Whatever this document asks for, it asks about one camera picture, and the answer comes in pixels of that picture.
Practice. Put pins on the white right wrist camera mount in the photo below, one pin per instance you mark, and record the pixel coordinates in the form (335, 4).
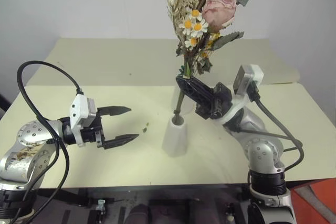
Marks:
(246, 82)

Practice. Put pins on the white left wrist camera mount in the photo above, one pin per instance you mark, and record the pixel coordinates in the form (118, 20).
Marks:
(78, 110)

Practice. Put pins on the dried pink rose daisy bouquet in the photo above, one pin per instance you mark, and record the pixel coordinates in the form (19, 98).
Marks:
(218, 9)

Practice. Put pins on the black object at room edge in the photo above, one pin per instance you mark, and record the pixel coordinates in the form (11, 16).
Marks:
(4, 103)

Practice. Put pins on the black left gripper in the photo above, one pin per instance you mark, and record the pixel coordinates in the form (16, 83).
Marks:
(92, 134)

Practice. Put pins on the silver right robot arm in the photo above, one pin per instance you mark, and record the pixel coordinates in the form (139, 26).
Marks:
(265, 153)

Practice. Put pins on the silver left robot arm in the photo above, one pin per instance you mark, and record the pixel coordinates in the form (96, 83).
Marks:
(25, 155)

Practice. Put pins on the dark rounded shape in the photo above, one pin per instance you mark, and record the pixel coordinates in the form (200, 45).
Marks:
(137, 214)

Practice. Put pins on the orange box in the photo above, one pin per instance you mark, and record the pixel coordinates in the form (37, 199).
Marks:
(315, 203)

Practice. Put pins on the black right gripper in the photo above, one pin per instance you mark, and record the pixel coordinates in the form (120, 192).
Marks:
(218, 100)

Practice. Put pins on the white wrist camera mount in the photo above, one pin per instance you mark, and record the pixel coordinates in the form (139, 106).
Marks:
(78, 110)
(246, 82)

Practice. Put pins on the small silver clamp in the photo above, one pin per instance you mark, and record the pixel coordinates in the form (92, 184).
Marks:
(100, 205)

